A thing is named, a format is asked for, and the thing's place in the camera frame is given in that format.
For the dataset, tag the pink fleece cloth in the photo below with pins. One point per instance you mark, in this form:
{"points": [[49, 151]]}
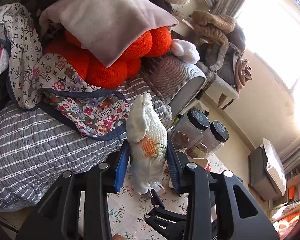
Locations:
{"points": [[99, 20]]}

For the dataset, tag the wooden desk shelf unit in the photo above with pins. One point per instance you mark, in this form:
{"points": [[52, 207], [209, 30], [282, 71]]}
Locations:
{"points": [[292, 194]]}

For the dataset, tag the orange white shopping bag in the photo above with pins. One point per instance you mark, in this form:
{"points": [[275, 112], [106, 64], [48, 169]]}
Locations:
{"points": [[285, 219]]}

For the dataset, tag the grey ottoman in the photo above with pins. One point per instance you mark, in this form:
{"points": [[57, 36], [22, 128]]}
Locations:
{"points": [[260, 180]]}

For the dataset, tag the white office chair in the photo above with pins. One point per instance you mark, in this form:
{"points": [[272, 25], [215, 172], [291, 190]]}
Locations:
{"points": [[216, 84]]}

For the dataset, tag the brown blanket on chair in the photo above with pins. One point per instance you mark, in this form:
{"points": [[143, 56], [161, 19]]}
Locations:
{"points": [[221, 29]]}

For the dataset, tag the white plush toy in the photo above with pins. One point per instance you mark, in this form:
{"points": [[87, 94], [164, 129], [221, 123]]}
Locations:
{"points": [[185, 51]]}

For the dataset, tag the orange knot cushion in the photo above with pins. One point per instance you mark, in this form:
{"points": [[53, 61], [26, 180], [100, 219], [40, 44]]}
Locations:
{"points": [[107, 63]]}

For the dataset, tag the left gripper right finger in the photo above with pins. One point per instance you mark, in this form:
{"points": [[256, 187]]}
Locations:
{"points": [[218, 204]]}

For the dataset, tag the red instant noodle cup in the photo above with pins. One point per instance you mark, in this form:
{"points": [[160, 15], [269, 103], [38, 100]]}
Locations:
{"points": [[204, 163]]}

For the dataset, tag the grey quilted pillow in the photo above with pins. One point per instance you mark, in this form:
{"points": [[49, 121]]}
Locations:
{"points": [[274, 167]]}

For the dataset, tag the grey backpack on chair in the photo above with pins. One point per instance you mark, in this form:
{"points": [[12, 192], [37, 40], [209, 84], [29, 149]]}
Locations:
{"points": [[220, 59]]}

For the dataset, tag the grey striped quilted cover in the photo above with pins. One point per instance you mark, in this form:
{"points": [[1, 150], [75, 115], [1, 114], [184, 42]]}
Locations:
{"points": [[35, 149]]}

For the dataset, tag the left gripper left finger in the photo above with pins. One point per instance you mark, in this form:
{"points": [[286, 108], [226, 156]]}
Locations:
{"points": [[75, 206]]}

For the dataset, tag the floral monogram tote bag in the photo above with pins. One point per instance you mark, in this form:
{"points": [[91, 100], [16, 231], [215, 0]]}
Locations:
{"points": [[49, 82]]}

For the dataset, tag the grey sofa armrest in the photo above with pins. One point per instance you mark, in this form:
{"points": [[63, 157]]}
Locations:
{"points": [[173, 80]]}

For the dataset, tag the floral tablecloth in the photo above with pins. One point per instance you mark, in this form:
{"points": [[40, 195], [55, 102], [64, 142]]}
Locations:
{"points": [[127, 209]]}

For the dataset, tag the clear plastic snack jar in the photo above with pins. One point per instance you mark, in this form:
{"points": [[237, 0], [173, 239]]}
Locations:
{"points": [[189, 129]]}

